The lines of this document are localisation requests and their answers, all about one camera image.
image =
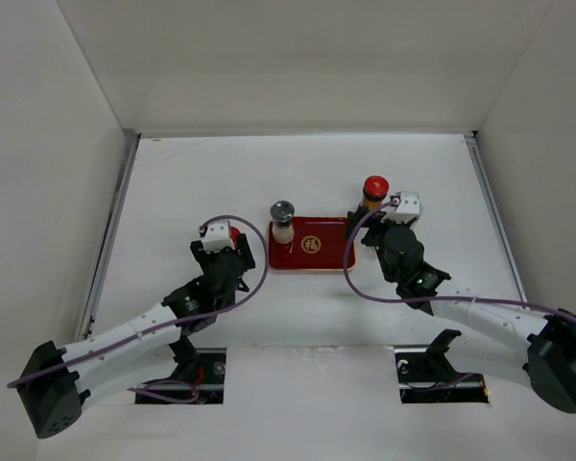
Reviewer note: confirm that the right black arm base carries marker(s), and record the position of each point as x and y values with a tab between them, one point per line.
425	376

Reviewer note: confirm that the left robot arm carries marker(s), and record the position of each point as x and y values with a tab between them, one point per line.
58	383

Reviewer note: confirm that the grey cap white bottle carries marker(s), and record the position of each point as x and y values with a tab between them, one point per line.
282	215

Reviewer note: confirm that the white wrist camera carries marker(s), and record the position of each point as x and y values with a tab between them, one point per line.
216	236
404	208

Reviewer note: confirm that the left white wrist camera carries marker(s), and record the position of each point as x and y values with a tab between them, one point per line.
216	236

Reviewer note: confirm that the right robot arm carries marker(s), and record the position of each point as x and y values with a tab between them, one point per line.
527	343

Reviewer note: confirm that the red rectangular tray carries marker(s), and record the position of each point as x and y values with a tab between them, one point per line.
318	245

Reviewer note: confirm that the red cap bottle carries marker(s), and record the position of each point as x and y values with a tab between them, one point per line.
374	191
238	238

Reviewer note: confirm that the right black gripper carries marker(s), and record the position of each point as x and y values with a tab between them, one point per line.
373	224

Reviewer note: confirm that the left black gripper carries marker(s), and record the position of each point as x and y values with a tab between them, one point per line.
205	257

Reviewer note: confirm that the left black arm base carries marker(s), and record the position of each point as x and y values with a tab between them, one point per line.
200	381

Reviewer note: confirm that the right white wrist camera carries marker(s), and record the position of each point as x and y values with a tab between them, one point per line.
404	208

